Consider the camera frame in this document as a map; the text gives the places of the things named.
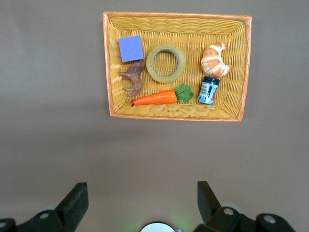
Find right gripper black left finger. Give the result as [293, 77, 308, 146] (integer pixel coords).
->
[0, 182, 89, 232]

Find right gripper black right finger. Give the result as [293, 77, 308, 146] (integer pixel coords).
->
[195, 180, 296, 232]

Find clear yellowish tape roll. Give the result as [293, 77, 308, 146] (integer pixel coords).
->
[145, 42, 187, 84]

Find small blue can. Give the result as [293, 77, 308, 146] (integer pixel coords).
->
[197, 76, 221, 105]

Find orange toy carrot green leaves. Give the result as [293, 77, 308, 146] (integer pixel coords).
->
[131, 83, 195, 107]

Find brown toy lion figure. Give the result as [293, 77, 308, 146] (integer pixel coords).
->
[118, 60, 146, 98]

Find toy croissant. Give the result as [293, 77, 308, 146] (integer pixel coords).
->
[200, 42, 233, 79]

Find purple foam block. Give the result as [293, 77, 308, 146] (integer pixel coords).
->
[118, 35, 145, 63]

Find yellow woven basket orange rim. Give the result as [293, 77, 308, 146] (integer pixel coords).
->
[103, 11, 253, 122]

